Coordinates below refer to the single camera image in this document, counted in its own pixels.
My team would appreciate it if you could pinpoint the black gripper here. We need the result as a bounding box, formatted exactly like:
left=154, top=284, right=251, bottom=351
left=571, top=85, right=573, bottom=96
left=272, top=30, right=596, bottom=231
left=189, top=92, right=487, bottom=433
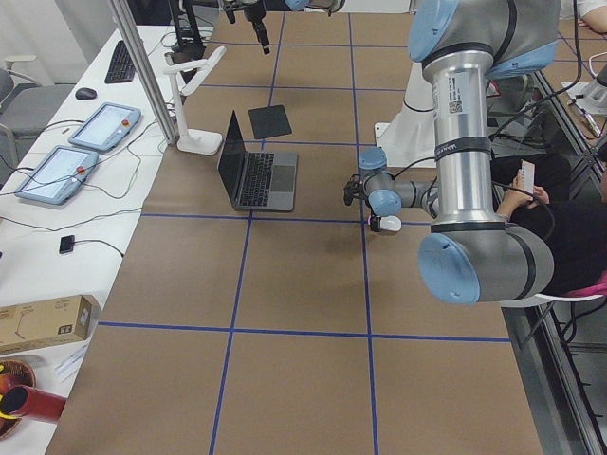
left=343, top=173, right=381, bottom=232
left=222, top=0, right=270, bottom=55

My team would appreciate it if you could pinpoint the white computer mouse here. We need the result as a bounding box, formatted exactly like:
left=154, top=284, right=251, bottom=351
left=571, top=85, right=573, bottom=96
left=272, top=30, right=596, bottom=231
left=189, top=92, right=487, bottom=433
left=378, top=216, right=402, bottom=232

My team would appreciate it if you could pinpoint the black mouse pad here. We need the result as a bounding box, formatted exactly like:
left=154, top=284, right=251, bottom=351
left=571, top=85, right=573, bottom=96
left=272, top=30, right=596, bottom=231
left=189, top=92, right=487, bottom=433
left=248, top=104, right=292, bottom=139

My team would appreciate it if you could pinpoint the grey laptop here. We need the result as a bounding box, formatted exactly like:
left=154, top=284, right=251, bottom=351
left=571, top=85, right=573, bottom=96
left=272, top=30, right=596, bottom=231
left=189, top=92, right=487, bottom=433
left=217, top=111, right=298, bottom=211

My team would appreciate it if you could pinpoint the white desk lamp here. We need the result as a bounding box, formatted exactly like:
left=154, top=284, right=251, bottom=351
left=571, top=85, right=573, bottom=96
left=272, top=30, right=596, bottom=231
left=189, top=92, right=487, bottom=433
left=163, top=45, right=227, bottom=155

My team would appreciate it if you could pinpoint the black desk mouse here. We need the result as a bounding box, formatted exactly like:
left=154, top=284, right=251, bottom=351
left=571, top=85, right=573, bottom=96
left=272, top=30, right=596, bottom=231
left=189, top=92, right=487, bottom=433
left=75, top=87, right=98, bottom=100

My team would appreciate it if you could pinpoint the black keyboard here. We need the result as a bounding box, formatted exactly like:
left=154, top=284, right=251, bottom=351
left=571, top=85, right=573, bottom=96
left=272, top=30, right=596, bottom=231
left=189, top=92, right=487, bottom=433
left=104, top=40, right=136, bottom=84

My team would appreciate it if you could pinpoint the seated person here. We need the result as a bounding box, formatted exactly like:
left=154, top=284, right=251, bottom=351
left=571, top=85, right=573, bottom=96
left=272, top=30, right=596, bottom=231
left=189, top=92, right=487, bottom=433
left=491, top=154, right=606, bottom=297

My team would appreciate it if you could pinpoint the upper teach pendant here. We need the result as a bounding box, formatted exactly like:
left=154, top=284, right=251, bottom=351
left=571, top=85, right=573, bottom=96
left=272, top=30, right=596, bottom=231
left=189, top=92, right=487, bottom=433
left=68, top=102, right=141, bottom=153

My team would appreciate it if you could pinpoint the teach pendant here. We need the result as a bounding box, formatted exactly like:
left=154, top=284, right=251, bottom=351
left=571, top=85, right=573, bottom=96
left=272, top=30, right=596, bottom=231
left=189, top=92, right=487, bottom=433
left=68, top=102, right=141, bottom=153
left=15, top=146, right=99, bottom=205

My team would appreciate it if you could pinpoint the lower teach pendant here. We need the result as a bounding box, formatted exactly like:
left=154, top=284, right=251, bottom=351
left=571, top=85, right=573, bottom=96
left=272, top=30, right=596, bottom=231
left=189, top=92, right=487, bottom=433
left=15, top=146, right=99, bottom=205

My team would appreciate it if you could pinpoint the small black device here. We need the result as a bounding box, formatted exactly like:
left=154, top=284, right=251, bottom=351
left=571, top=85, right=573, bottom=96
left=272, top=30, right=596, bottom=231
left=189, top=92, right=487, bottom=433
left=59, top=235, right=76, bottom=254

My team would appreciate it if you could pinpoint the cardboard box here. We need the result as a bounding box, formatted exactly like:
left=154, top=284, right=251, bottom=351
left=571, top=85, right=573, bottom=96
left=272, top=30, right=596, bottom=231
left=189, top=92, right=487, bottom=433
left=1, top=295, right=99, bottom=355

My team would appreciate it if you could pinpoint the woven basket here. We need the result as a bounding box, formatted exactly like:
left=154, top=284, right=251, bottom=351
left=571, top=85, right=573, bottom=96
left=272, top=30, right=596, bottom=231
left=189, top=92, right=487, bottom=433
left=0, top=358, right=38, bottom=440

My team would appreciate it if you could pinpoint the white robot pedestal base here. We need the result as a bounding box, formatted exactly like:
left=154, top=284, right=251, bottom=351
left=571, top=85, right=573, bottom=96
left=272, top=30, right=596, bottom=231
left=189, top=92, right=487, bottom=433
left=375, top=63, right=435, bottom=167

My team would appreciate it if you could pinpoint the aluminium frame post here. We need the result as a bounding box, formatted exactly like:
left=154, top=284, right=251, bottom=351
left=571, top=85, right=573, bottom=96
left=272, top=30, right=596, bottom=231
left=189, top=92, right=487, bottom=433
left=108, top=0, right=178, bottom=145

